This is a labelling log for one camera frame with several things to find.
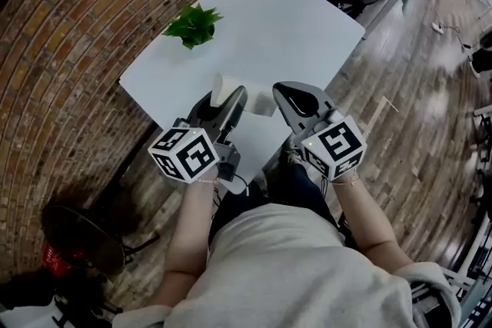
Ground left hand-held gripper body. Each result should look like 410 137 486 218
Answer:
147 109 242 185

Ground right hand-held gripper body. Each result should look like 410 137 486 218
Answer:
293 105 367 182

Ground white glasses case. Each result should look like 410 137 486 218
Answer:
212 73 279 118

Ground person's right forearm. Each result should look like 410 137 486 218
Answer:
331 173 414 270

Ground person's left forearm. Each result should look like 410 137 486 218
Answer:
158 179 220 307

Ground person's shoe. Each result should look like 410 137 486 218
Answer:
283 147 305 167

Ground dark jeans legs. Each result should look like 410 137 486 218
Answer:
208 160 341 247

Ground green potted plant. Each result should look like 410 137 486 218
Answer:
161 3 225 51

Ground white table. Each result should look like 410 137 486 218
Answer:
118 0 366 194

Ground beige shirt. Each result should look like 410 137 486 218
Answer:
111 202 462 328

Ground red basket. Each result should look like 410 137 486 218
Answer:
41 243 85 278

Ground thin wrist bracelet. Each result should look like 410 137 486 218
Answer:
331 171 361 187

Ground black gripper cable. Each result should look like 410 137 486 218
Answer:
213 171 251 204

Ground grey seat frame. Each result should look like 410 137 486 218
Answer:
407 264 480 328

